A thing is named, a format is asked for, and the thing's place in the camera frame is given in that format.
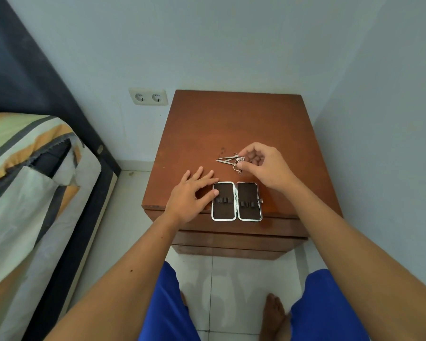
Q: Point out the person's left hand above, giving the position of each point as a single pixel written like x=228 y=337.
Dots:
x=184 y=200

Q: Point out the person's right hand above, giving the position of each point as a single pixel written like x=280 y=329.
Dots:
x=273 y=170

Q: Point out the person's left middle finger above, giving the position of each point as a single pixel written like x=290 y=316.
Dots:
x=206 y=176

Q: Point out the person's left thumb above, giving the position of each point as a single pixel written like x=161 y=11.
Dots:
x=208 y=198

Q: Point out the person's right thumb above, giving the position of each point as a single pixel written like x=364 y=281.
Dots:
x=247 y=168

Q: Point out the person's left little finger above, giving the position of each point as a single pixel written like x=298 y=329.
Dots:
x=186 y=175

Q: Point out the person's left forearm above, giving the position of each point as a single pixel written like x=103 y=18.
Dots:
x=124 y=280

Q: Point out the person's right forearm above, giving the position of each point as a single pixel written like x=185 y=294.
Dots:
x=355 y=266

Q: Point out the small silver scissors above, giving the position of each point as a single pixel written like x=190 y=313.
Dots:
x=225 y=160

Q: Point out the open brown manicure case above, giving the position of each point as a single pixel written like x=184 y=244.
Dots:
x=236 y=202

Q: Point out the brown wooden nightstand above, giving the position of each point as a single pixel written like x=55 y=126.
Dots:
x=230 y=127

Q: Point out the wooden nightstand drawer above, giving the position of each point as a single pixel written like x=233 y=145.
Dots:
x=241 y=242
x=255 y=227

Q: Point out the person's left foot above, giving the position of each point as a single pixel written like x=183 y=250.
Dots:
x=183 y=300

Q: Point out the person's foot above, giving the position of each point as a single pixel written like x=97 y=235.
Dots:
x=273 y=317
x=183 y=300

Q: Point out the dark bed base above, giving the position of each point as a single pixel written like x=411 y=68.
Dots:
x=78 y=241

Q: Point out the person's right foot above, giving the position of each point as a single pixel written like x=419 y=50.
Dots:
x=273 y=317

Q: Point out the blue shorts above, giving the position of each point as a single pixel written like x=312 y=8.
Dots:
x=326 y=308

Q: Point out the striped bed sheet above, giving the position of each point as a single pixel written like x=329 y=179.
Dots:
x=17 y=195

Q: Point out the dark blue headboard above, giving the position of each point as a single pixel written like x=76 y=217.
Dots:
x=25 y=74

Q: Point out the white double wall socket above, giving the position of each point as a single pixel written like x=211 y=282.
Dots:
x=148 y=97

